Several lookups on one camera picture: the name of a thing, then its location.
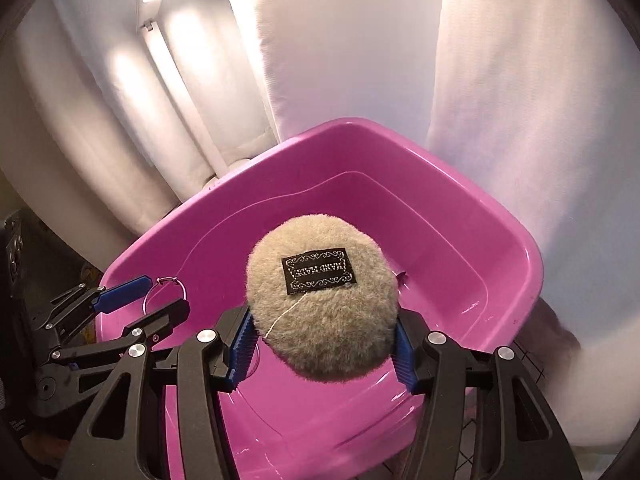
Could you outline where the silver ring bangle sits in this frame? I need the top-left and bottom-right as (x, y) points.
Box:
(141, 276), (188, 315)

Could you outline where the beige fluffy round puff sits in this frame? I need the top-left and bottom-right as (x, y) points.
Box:
(246, 214), (399, 382)

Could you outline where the pink plastic tub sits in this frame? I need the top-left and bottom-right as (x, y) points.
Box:
(96, 119), (544, 479)

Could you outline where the white curtain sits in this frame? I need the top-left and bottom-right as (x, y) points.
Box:
(1, 0), (639, 448)

